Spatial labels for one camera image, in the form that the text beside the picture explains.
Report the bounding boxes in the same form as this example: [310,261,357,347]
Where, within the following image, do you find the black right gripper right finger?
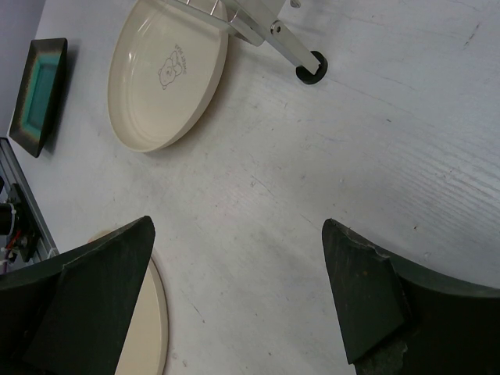
[322,220,499,374]

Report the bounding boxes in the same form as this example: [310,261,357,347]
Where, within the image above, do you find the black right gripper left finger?
[1,216,155,374]

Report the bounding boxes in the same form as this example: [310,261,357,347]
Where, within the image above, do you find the cream and pink branch plate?
[87,230,170,375]

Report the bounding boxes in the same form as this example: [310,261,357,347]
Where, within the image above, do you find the cream bear plate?
[108,1,228,152]

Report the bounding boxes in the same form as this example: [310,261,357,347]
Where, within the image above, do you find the stainless steel dish rack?
[168,0,328,85]

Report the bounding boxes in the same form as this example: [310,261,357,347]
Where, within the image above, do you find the square black teal plate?
[9,37,68,158]

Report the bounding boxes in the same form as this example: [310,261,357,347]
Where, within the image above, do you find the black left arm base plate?
[1,178,41,274]

